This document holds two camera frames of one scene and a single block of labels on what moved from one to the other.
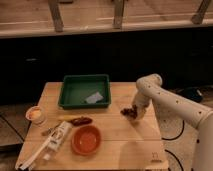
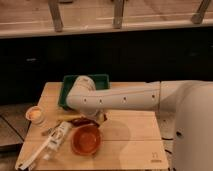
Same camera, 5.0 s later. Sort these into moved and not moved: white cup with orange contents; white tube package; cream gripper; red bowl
Moved: cream gripper
Not moved: red bowl; white cup with orange contents; white tube package
